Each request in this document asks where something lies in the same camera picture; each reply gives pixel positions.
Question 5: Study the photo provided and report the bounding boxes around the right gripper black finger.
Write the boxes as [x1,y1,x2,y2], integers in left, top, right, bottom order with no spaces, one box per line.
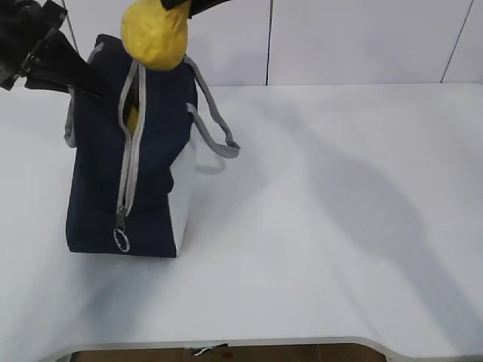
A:
[189,0,229,18]
[160,0,187,10]

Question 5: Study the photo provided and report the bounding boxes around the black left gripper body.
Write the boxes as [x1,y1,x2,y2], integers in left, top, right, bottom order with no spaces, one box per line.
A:
[1,1,67,90]

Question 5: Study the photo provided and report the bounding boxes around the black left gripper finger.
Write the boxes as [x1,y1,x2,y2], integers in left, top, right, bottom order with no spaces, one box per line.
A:
[25,31,108,97]

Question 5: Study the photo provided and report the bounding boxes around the yellow lemon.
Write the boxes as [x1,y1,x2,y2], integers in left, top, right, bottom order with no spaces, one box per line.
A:
[120,1,191,72]

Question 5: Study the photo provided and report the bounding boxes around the yellow banana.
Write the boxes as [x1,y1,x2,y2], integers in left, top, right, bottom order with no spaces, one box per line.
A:
[126,105,139,134]

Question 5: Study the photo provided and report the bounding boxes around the navy blue lunch bag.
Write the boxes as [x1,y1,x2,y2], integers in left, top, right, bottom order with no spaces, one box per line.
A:
[64,34,240,258]

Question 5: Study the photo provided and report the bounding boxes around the silver zipper pull ring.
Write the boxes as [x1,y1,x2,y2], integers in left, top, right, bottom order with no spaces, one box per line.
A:
[112,227,131,253]

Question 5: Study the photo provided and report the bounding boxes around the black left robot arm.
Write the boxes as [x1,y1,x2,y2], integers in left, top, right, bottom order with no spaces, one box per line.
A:
[1,1,108,97]

